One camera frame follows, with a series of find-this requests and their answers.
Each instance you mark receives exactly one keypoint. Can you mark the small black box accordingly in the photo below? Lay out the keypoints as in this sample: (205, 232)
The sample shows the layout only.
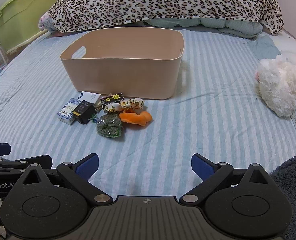
(85, 111)

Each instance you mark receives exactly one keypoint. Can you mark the white card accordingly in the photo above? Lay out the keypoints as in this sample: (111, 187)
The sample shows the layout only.
(91, 96)

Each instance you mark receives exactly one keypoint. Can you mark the beige plastic storage bin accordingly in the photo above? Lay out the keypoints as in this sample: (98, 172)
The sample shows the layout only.
(123, 77)

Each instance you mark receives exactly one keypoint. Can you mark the grey fluffy cloth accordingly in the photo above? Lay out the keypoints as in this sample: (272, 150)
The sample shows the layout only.
(295, 180)

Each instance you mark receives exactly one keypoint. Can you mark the pink floral cloth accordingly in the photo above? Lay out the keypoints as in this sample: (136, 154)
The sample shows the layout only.
(44, 21)

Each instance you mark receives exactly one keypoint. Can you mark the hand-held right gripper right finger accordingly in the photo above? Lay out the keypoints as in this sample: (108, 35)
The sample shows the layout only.
(200, 166)

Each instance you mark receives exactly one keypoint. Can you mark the blue striped bed sheet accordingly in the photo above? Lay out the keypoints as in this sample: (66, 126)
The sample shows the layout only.
(187, 130)

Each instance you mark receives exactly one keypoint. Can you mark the green plastic storage box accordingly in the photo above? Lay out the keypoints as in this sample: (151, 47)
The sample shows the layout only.
(20, 17)

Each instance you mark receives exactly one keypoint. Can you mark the light green quilt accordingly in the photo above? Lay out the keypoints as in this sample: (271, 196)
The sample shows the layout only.
(212, 25)

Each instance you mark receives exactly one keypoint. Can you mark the white fluffy plush toy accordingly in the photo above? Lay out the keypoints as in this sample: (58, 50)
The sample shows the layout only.
(280, 85)

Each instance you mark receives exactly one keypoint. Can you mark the orange cloth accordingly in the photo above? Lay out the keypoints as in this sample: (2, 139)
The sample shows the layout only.
(138, 118)

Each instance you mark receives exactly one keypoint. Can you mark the bag of dried green herbs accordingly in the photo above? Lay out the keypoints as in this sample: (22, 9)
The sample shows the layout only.
(109, 126)

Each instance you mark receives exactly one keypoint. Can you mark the leopard print blanket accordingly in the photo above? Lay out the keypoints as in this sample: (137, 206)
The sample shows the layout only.
(163, 0)

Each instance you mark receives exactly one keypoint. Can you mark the blue and white patterned box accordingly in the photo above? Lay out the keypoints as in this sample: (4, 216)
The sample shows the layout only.
(66, 112)

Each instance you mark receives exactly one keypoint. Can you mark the sunflower print cloth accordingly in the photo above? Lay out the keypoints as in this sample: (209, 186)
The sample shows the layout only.
(128, 103)

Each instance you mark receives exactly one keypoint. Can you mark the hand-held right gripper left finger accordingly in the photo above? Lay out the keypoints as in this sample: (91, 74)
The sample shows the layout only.
(89, 166)

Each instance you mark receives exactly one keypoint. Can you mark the black packet with yellow stars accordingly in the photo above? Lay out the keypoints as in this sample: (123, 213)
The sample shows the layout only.
(113, 98)

